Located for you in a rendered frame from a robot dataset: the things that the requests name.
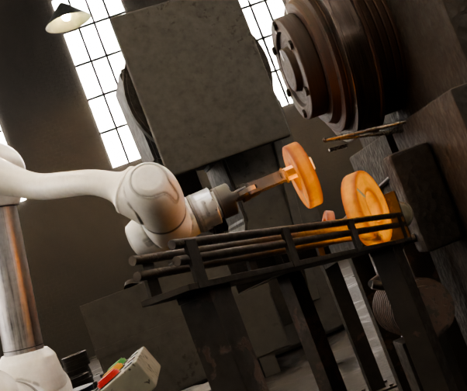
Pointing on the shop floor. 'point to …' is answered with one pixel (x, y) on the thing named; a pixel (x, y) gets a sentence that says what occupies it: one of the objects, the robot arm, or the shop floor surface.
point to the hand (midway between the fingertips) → (299, 168)
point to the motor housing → (434, 306)
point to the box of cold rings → (177, 329)
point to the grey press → (214, 118)
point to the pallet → (78, 369)
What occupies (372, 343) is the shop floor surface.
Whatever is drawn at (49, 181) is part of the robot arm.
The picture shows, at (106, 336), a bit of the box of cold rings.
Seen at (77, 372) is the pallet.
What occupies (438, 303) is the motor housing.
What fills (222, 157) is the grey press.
